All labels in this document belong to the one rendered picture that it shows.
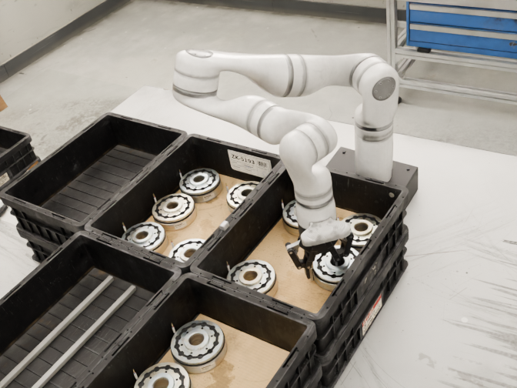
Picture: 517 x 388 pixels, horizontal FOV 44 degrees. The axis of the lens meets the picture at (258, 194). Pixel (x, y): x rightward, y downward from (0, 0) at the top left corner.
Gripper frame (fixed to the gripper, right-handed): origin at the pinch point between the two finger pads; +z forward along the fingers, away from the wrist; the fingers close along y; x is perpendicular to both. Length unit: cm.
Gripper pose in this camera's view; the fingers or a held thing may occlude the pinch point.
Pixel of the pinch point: (322, 269)
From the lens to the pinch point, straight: 132.9
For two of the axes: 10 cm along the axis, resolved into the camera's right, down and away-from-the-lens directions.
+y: -9.7, 2.5, -0.8
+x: 2.1, 5.9, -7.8
